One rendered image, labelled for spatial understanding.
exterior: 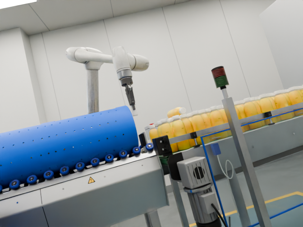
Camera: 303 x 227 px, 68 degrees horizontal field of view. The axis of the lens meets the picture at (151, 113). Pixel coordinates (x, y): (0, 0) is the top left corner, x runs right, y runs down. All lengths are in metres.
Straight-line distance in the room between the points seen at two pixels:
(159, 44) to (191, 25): 0.73
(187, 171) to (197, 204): 0.16
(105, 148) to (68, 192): 0.27
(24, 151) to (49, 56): 3.46
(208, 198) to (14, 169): 0.89
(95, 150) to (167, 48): 3.42
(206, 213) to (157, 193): 0.32
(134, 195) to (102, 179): 0.19
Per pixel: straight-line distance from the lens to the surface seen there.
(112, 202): 1.23
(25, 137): 1.24
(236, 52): 4.71
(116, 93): 4.10
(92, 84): 1.93
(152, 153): 1.23
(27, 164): 1.22
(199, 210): 1.11
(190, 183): 1.05
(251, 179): 1.18
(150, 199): 1.28
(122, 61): 1.40
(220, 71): 1.16
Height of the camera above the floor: 1.00
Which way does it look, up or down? 6 degrees up
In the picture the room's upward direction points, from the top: 15 degrees counter-clockwise
